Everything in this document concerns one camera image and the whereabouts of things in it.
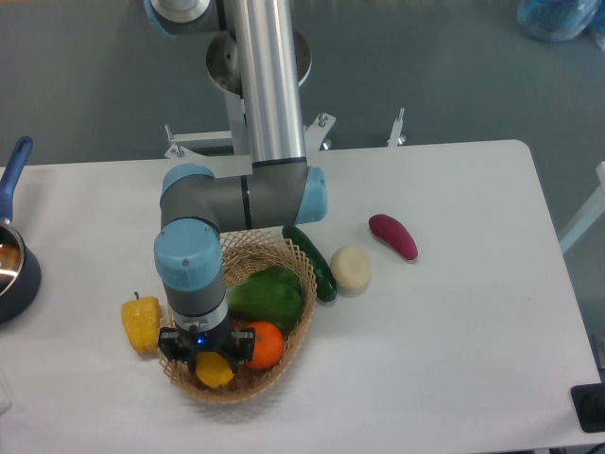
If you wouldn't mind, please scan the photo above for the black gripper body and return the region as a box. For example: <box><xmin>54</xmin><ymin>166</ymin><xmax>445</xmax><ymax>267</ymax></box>
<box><xmin>176</xmin><ymin>319</ymin><xmax>234</xmax><ymax>356</ymax></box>

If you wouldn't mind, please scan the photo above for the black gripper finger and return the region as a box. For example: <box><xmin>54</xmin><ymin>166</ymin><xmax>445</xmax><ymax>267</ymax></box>
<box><xmin>158</xmin><ymin>327</ymin><xmax>196</xmax><ymax>374</ymax></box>
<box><xmin>221</xmin><ymin>329</ymin><xmax>256</xmax><ymax>374</ymax></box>

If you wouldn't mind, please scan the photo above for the yellow mango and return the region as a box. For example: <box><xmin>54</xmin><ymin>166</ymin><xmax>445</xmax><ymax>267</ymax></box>
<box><xmin>195</xmin><ymin>352</ymin><xmax>234</xmax><ymax>388</ymax></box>

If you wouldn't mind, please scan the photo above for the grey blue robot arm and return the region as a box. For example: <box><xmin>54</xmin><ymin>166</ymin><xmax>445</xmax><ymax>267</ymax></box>
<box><xmin>153</xmin><ymin>1</ymin><xmax>327</xmax><ymax>369</ymax></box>

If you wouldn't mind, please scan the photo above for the woven bamboo basket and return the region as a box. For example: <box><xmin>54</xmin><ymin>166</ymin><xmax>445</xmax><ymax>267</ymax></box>
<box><xmin>158</xmin><ymin>230</ymin><xmax>317</xmax><ymax>404</ymax></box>

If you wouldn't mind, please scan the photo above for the orange tangerine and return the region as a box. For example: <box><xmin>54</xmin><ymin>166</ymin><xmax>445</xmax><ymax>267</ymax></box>
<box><xmin>245</xmin><ymin>322</ymin><xmax>285</xmax><ymax>371</ymax></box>

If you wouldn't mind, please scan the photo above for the yellow bell pepper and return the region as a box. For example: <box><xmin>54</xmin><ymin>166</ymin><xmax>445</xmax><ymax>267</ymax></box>
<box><xmin>121</xmin><ymin>294</ymin><xmax>162</xmax><ymax>356</ymax></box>

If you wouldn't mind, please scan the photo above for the green bok choy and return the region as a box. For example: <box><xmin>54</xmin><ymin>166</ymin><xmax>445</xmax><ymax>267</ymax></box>
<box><xmin>226</xmin><ymin>266</ymin><xmax>304</xmax><ymax>332</ymax></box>

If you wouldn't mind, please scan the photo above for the dark green cucumber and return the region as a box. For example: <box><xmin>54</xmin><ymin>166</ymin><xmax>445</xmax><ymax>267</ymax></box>
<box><xmin>282</xmin><ymin>225</ymin><xmax>337</xmax><ymax>303</ymax></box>

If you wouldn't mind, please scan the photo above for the cream round bun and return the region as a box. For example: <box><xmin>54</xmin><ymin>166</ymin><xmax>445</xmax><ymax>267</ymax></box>
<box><xmin>331</xmin><ymin>245</ymin><xmax>372</xmax><ymax>290</ymax></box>

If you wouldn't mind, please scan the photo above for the blue saucepan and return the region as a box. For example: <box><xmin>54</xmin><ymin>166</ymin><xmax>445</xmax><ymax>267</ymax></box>
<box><xmin>1</xmin><ymin>136</ymin><xmax>42</xmax><ymax>323</ymax></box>

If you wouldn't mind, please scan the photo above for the purple sweet potato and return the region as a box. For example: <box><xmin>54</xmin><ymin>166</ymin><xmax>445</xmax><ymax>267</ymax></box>
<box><xmin>368</xmin><ymin>214</ymin><xmax>419</xmax><ymax>261</ymax></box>

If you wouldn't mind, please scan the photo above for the black device at edge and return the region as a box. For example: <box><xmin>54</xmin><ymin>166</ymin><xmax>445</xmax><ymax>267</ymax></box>
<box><xmin>570</xmin><ymin>383</ymin><xmax>604</xmax><ymax>433</ymax></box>

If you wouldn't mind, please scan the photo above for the blue plastic bag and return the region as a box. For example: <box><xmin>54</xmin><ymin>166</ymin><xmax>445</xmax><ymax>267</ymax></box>
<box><xmin>517</xmin><ymin>1</ymin><xmax>604</xmax><ymax>50</ymax></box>

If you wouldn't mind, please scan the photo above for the white frame at right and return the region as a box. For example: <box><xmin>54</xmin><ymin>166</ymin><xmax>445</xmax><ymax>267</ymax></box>
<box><xmin>559</xmin><ymin>162</ymin><xmax>604</xmax><ymax>254</ymax></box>

